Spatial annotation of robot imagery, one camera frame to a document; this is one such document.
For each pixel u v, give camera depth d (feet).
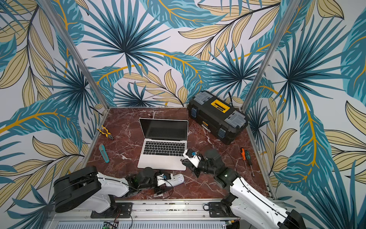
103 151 3.05
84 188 1.47
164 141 3.22
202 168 2.13
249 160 2.96
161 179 2.31
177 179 2.69
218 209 2.25
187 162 2.43
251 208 1.90
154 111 3.83
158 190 2.37
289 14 2.31
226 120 2.95
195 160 2.12
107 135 3.30
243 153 3.07
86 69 3.10
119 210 2.35
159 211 2.44
